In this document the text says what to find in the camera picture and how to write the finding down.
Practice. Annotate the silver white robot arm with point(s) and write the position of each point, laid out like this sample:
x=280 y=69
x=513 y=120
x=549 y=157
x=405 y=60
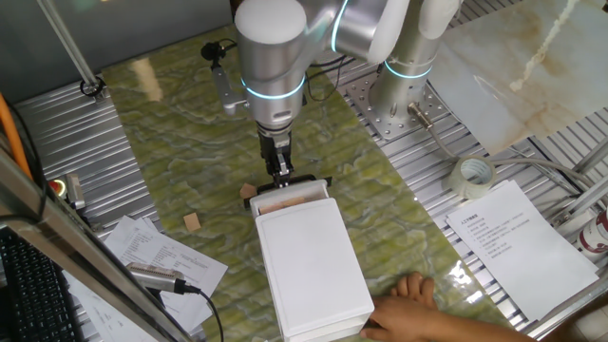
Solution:
x=271 y=57

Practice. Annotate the white sheet with short text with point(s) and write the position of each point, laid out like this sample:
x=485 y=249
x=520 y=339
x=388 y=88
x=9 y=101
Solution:
x=522 y=247

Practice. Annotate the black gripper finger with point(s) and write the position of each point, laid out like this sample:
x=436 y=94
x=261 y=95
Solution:
x=284 y=171
x=277 y=180

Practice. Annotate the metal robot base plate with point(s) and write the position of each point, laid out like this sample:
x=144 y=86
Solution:
x=380 y=121

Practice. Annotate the small wooden cube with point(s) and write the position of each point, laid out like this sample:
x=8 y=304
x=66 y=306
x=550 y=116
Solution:
x=192 y=222
x=246 y=191

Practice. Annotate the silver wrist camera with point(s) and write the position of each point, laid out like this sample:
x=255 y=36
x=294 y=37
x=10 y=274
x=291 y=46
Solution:
x=225 y=90

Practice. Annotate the emergency stop button box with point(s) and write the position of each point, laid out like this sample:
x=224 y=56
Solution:
x=64 y=189

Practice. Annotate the white drawer cabinet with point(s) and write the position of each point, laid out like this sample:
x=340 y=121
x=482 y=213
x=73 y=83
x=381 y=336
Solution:
x=311 y=271

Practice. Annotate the wooden block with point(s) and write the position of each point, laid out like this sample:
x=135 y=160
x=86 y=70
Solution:
x=294 y=202
x=271 y=208

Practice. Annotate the aluminium profile rails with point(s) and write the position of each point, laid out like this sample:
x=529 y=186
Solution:
x=586 y=190

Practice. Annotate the black keyboard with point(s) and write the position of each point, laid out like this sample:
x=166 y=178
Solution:
x=33 y=294

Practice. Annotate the slanted aluminium pole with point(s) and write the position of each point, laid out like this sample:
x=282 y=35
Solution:
x=71 y=47

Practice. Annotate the person's bare forearm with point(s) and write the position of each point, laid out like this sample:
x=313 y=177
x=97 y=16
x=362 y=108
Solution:
x=480 y=330

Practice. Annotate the white marble slab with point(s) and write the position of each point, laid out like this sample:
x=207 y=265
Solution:
x=527 y=66

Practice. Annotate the person's bare hand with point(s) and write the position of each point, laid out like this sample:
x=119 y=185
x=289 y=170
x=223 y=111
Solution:
x=404 y=313

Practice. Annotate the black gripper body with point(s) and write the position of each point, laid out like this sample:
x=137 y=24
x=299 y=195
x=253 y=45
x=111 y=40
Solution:
x=271 y=149

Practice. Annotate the clear tape roll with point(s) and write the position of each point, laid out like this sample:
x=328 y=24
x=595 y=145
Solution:
x=463 y=183

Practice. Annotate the printed paper sheet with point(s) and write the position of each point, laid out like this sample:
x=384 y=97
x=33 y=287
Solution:
x=102 y=316
x=161 y=252

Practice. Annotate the red and white can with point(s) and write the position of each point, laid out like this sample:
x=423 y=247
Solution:
x=594 y=235

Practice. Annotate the green marble pattern mat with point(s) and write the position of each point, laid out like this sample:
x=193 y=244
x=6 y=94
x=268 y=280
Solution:
x=199 y=157

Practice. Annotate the aluminium frame bar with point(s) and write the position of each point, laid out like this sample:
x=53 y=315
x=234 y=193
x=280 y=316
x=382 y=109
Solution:
x=71 y=247

